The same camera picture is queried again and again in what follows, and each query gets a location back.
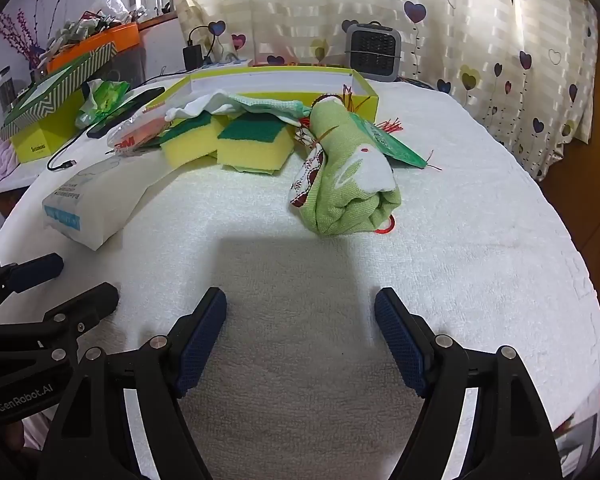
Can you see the lime green cardboard box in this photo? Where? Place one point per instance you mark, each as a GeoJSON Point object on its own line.
{"type": "Point", "coordinates": [330, 97]}

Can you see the grey desk heater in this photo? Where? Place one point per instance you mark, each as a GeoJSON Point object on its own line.
{"type": "Point", "coordinates": [372, 50]}

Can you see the printed cloth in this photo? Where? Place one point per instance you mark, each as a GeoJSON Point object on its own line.
{"type": "Point", "coordinates": [590, 425]}

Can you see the white power strip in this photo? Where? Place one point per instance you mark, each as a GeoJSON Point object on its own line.
{"type": "Point", "coordinates": [230, 62]}

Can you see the green tissue pack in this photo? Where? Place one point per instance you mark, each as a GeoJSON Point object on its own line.
{"type": "Point", "coordinates": [102, 97]}

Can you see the green striped box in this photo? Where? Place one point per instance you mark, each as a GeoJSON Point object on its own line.
{"type": "Point", "coordinates": [45, 90]}

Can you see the heart print curtain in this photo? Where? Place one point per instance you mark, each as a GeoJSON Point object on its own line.
{"type": "Point", "coordinates": [305, 5]}

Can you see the green towel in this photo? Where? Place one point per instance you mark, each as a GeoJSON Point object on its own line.
{"type": "Point", "coordinates": [345, 185]}

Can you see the white sock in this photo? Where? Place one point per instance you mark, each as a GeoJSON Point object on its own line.
{"type": "Point", "coordinates": [205, 102]}

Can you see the orange box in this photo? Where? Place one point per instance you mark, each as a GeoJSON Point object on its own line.
{"type": "Point", "coordinates": [105, 37]}

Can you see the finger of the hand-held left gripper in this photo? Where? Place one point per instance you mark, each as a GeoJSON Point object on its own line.
{"type": "Point", "coordinates": [85, 305]}
{"type": "Point", "coordinates": [35, 270]}

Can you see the wooden wardrobe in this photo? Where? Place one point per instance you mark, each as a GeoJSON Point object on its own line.
{"type": "Point", "coordinates": [595, 185]}

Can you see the purple flower branches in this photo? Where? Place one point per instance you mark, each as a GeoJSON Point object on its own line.
{"type": "Point", "coordinates": [27, 52]}

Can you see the black smartphone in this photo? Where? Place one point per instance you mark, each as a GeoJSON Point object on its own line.
{"type": "Point", "coordinates": [125, 110]}

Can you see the dark glass jar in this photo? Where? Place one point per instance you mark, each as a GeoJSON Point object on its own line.
{"type": "Point", "coordinates": [3, 90]}

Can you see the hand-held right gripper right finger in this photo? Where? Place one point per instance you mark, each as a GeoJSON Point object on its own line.
{"type": "Point", "coordinates": [400, 342]}

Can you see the white cotton pad packet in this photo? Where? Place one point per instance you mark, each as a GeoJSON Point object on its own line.
{"type": "Point", "coordinates": [95, 200]}

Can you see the black power adapter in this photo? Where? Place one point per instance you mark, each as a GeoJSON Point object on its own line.
{"type": "Point", "coordinates": [192, 57]}

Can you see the clear earplug bag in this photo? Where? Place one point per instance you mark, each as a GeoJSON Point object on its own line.
{"type": "Point", "coordinates": [130, 140]}

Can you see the small lime box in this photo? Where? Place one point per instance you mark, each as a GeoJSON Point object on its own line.
{"type": "Point", "coordinates": [45, 140]}

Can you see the pink towel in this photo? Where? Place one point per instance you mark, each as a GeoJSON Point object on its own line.
{"type": "Point", "coordinates": [0, 162]}

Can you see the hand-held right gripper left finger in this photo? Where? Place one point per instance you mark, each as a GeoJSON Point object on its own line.
{"type": "Point", "coordinates": [202, 342]}

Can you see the large green tea packet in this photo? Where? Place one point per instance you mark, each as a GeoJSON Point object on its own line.
{"type": "Point", "coordinates": [400, 152]}

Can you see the yellow green sponge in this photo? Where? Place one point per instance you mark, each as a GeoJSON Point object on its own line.
{"type": "Point", "coordinates": [250, 152]}
{"type": "Point", "coordinates": [190, 147]}

